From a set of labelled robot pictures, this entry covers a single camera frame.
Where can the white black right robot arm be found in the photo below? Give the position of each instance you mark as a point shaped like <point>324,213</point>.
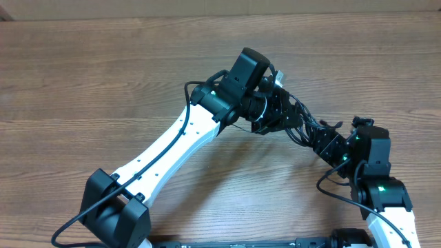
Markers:
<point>384,203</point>

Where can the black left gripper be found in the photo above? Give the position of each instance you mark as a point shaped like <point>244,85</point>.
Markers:
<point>275,117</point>

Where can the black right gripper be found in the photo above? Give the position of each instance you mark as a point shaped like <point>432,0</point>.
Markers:
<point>328,147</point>

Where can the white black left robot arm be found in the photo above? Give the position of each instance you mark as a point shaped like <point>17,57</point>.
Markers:
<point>115,207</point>

